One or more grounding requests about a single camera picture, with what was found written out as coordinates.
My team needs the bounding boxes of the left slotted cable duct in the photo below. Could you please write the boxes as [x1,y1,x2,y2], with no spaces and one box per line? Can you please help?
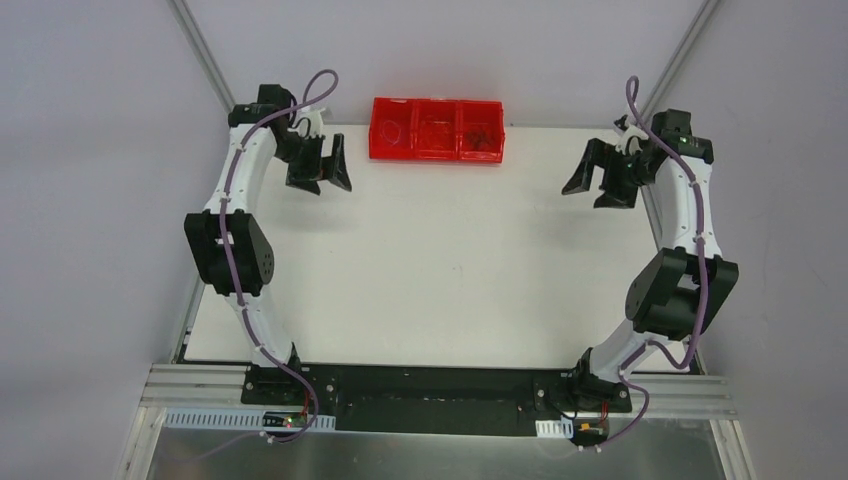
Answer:
[163,407,336,433]

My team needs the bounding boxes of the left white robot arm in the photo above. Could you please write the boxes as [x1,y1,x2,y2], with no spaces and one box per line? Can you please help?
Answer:
[183,84,352,405]

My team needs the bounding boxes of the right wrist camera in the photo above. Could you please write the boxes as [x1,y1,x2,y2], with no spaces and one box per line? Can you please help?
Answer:
[613,114,649,156]

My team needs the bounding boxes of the slotted cable duct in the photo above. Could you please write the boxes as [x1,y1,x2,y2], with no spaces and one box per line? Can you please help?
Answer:
[535,418,574,439]
[163,407,336,433]

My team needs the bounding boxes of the right slotted cable duct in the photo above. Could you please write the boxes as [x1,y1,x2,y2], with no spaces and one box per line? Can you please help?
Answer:
[535,418,574,439]

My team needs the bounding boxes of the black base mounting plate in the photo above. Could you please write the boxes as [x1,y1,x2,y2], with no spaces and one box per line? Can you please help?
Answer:
[241,363,632,437]

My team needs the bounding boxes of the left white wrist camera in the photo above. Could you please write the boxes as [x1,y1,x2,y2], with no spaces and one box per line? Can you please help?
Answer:
[299,106,326,137]

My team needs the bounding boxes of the red three-compartment bin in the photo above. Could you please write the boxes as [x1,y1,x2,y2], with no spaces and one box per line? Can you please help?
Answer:
[368,97,505,165]

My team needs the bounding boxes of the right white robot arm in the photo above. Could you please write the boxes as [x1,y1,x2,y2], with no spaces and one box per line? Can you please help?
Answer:
[561,109,739,410]

